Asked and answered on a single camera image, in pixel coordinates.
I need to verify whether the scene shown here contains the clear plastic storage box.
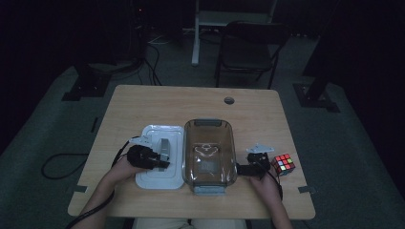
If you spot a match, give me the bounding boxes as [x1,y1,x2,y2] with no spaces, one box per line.
[181,118,238,196]

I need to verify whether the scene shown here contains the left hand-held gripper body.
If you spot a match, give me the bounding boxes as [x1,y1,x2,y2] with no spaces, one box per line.
[127,135,159,170]

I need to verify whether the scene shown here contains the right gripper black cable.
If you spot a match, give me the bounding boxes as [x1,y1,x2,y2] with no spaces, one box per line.
[259,156,284,202]

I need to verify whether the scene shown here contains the colourful puzzle cube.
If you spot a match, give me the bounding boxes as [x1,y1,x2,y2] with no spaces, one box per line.
[270,153,295,177]

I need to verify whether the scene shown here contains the black stand base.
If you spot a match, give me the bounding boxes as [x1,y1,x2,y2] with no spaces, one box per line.
[61,61,113,102]
[292,0,341,114]

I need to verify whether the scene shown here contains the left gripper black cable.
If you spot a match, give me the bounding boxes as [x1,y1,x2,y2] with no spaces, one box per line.
[65,136,141,229]

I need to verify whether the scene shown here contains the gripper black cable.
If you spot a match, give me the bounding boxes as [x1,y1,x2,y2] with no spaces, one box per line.
[65,136,141,229]
[259,156,284,202]

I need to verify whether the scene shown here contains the black folding chair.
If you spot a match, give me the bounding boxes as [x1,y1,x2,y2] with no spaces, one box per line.
[213,20,291,90]

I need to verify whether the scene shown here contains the person's left hand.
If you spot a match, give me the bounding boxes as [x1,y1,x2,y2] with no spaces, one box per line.
[108,156,151,184]

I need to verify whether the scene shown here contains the black looped floor cable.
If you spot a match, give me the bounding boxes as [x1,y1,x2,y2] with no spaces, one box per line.
[40,153,90,180]

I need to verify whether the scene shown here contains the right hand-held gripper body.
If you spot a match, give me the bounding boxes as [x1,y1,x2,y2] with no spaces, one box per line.
[245,142,275,179]

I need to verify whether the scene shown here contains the person's right hand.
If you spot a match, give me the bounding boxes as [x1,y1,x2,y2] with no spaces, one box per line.
[248,173,281,201]

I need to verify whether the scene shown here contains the white container lid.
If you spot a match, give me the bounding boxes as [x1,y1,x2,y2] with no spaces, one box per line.
[135,124,185,191]

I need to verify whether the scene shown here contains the dark equipment tower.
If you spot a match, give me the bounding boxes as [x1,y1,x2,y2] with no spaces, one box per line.
[128,0,150,63]

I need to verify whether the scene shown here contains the white desk frame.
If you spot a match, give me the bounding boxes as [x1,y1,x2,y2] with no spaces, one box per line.
[190,0,278,67]

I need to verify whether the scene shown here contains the black floor cables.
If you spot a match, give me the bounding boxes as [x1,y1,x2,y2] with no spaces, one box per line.
[137,41,163,87]

